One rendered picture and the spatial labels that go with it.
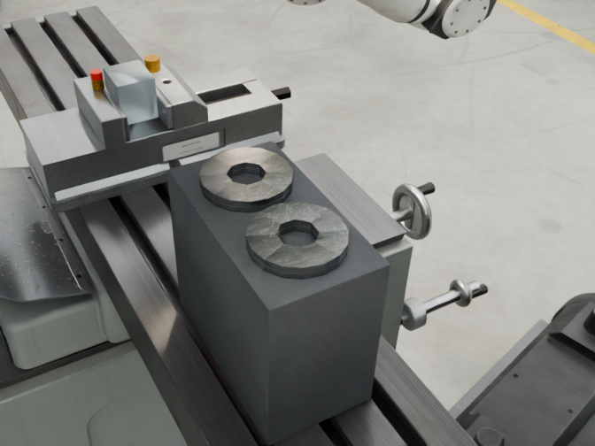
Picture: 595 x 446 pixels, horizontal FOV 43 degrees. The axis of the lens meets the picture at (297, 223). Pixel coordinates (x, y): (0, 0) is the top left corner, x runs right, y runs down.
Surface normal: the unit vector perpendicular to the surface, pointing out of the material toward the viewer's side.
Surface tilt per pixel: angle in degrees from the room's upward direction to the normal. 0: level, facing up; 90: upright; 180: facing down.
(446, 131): 0
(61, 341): 90
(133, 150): 90
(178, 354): 0
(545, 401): 0
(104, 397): 90
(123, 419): 90
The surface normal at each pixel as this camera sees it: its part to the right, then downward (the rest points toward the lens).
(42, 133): 0.03, -0.77
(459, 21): 0.46, 0.69
